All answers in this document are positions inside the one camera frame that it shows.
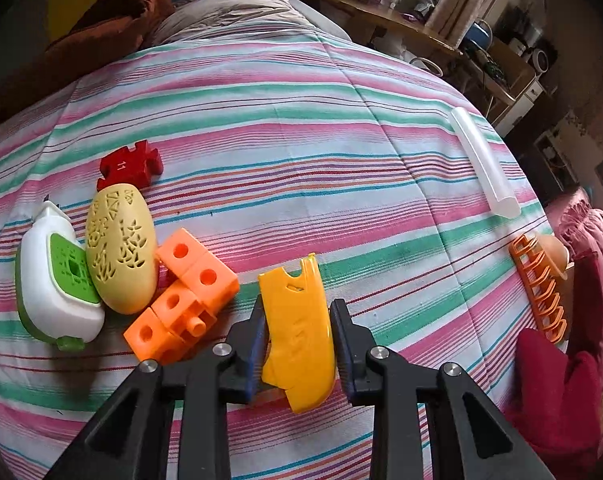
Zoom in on orange cube blocks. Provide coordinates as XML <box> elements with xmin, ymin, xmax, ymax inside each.
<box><xmin>124</xmin><ymin>227</ymin><xmax>240</xmax><ymax>366</ymax></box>

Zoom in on brown pillow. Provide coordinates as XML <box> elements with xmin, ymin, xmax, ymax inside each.
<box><xmin>0</xmin><ymin>0</ymin><xmax>177</xmax><ymax>131</ymax></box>

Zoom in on brown egg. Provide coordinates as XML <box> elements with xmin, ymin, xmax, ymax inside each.
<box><xmin>536</xmin><ymin>234</ymin><xmax>569</xmax><ymax>281</ymax></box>

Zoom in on beige perforated oval case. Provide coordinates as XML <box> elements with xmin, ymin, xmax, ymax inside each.
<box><xmin>85</xmin><ymin>183</ymin><xmax>159</xmax><ymax>316</ymax></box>

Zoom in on blue mug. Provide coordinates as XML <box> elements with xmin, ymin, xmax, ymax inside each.
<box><xmin>461</xmin><ymin>19</ymin><xmax>492</xmax><ymax>46</ymax></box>

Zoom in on translucent white tube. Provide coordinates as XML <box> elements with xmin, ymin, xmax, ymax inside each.
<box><xmin>449</xmin><ymin>106</ymin><xmax>521</xmax><ymax>221</ymax></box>

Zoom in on wooden shelf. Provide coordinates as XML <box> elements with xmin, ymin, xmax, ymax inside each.
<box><xmin>298</xmin><ymin>0</ymin><xmax>465</xmax><ymax>56</ymax></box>

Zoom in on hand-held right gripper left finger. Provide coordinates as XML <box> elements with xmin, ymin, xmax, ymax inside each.
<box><xmin>44</xmin><ymin>294</ymin><xmax>269</xmax><ymax>480</ymax></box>

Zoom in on red cloth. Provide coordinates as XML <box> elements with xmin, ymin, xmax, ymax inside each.
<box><xmin>504</xmin><ymin>327</ymin><xmax>603</xmax><ymax>468</ymax></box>

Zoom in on white and green device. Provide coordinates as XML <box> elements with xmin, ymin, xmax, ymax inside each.
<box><xmin>15</xmin><ymin>200</ymin><xmax>106</xmax><ymax>352</ymax></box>

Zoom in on yellow plastic shell piece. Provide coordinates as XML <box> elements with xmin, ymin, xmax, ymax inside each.
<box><xmin>258</xmin><ymin>255</ymin><xmax>336</xmax><ymax>415</ymax></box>

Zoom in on grey duvet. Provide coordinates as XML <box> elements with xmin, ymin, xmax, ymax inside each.
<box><xmin>151</xmin><ymin>0</ymin><xmax>352</xmax><ymax>51</ymax></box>

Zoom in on pink quilt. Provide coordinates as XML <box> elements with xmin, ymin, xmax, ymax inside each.
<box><xmin>546</xmin><ymin>187</ymin><xmax>603</xmax><ymax>361</ymax></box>

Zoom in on orange plastic rack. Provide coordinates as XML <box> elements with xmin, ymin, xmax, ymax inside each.
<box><xmin>509</xmin><ymin>232</ymin><xmax>568</xmax><ymax>343</ymax></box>

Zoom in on red puzzle block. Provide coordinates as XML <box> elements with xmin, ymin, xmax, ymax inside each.
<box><xmin>96</xmin><ymin>141</ymin><xmax>164</xmax><ymax>192</ymax></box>

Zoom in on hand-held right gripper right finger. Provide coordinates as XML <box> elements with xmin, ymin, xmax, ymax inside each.
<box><xmin>330</xmin><ymin>299</ymin><xmax>557</xmax><ymax>480</ymax></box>

